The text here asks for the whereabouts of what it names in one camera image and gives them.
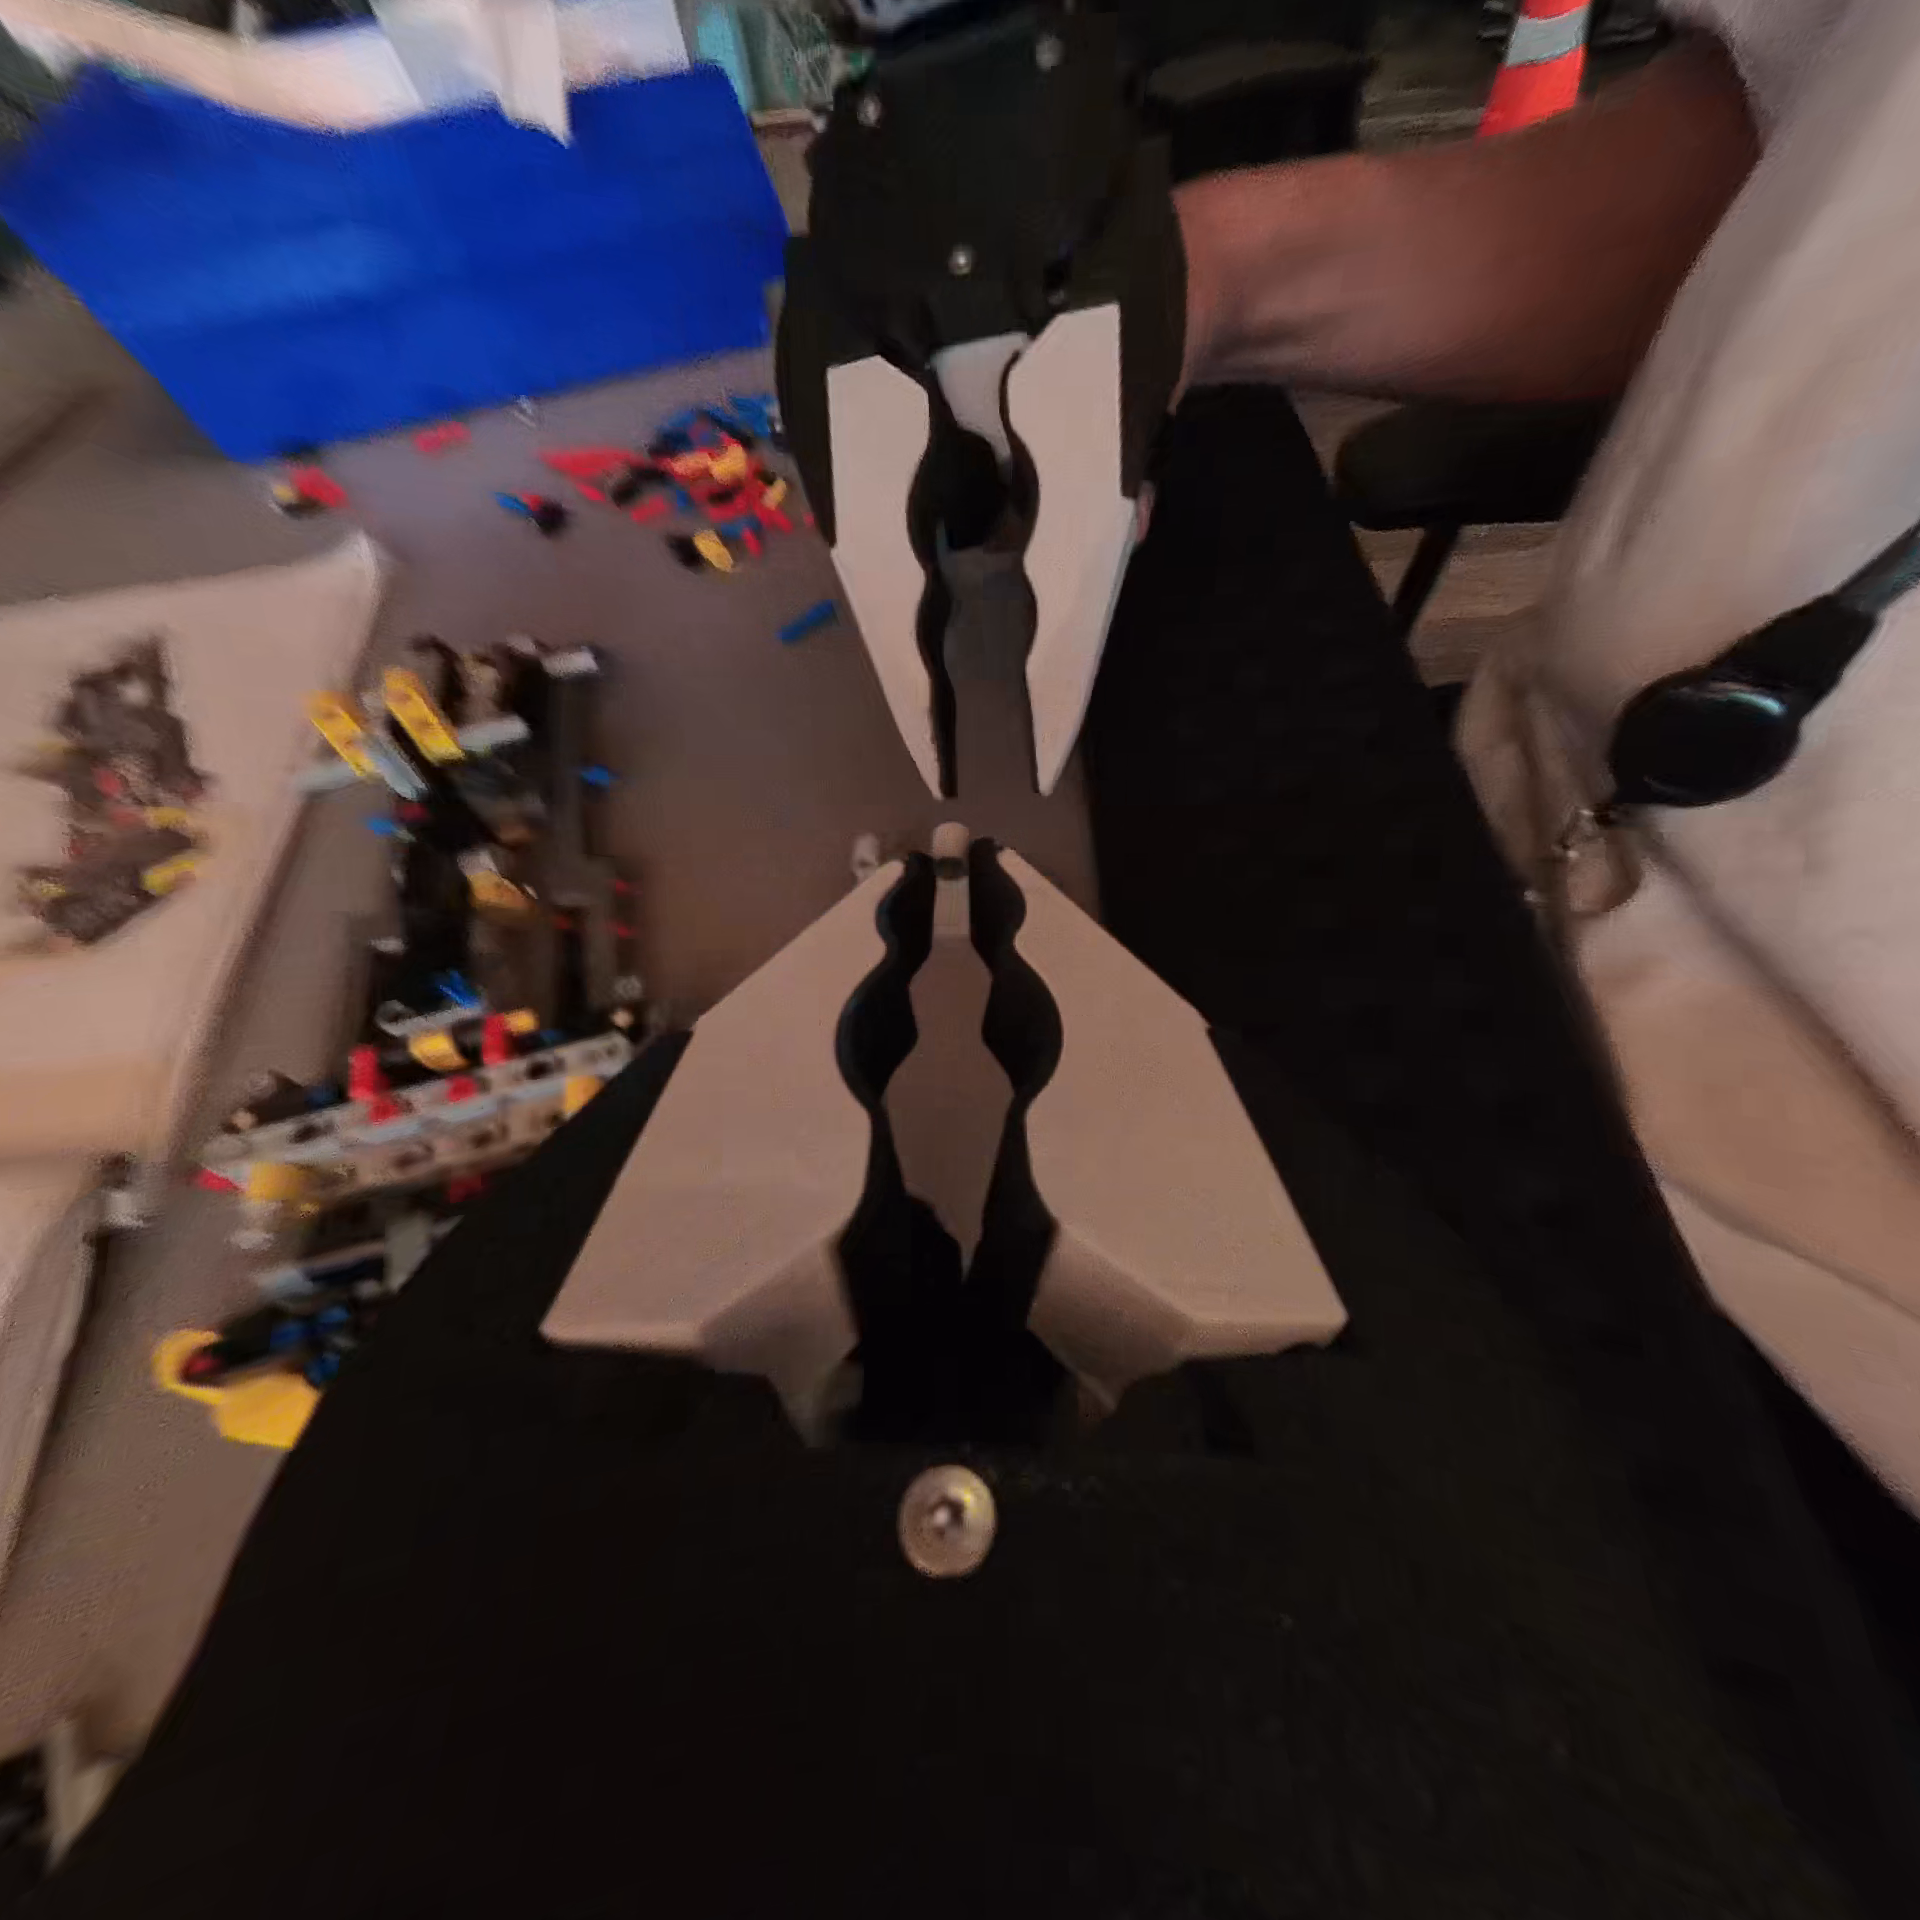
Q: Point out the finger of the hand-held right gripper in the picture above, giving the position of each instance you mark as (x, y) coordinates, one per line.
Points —
(1087, 494)
(871, 494)

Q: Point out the person's right forearm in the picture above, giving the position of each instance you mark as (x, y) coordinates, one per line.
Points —
(1427, 271)

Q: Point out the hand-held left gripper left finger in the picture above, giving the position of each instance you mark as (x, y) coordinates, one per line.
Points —
(719, 1170)

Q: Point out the small red black pin cluster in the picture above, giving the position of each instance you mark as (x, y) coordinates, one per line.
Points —
(307, 490)

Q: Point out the lego instruction booklet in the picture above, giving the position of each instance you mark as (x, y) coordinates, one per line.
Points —
(270, 630)

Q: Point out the single red lego axle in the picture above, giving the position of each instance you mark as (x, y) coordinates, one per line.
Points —
(444, 438)

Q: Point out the white plastic bag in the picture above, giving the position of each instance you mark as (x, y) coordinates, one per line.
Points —
(449, 46)

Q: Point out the black office chair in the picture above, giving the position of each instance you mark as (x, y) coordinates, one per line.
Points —
(1275, 103)

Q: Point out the orange traffic cone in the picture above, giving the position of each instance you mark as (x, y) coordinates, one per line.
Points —
(1534, 75)

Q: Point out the lego car chassis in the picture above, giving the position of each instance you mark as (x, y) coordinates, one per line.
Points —
(555, 841)

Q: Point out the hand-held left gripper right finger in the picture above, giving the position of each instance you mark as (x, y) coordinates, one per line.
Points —
(1187, 1170)

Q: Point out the blue plastic bin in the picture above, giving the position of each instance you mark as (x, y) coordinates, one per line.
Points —
(375, 271)

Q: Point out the light grey lego bush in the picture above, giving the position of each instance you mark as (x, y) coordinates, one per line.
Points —
(950, 843)

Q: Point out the person in white shirt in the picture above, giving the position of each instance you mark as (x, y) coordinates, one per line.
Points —
(1727, 449)

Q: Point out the pile of red blue pins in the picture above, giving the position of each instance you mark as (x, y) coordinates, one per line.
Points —
(719, 465)

